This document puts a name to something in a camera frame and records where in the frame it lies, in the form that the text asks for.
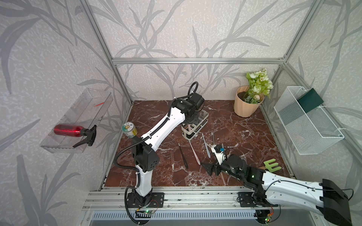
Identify pink toothbrush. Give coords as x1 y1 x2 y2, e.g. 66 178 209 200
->
189 141 201 165

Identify black toothbrush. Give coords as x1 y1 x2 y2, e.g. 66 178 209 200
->
178 143 189 169

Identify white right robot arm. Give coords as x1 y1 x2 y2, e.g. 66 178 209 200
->
201 155 352 226

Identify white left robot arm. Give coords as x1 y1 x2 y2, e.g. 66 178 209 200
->
113 92 205 207

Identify light blue long toothbrush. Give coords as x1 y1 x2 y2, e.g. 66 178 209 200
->
201 133 211 158

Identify peach ribbed flower pot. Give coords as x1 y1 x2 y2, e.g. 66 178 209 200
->
234 86 264 118

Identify green white artificial flowers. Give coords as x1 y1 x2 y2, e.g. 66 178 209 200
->
242 68 274 104

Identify green yellow label jar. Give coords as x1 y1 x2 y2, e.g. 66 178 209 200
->
122 122 138 138

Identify dark green card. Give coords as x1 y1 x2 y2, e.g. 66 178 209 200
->
297 88 324 114

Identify red spray bottle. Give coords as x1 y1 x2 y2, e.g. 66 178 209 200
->
53 124 97 148

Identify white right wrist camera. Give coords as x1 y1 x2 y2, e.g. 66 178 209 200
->
211 144 226 165

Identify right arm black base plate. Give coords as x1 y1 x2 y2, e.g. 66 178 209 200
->
237 192 278 208

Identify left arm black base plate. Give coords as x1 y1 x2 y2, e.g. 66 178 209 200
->
125 191 165 208

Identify white wire mesh basket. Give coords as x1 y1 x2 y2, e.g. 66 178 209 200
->
274 86 345 155

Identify clear wall shelf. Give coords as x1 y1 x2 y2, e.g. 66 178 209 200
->
40 88 113 153

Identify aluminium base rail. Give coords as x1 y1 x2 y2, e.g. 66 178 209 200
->
83 186 250 211

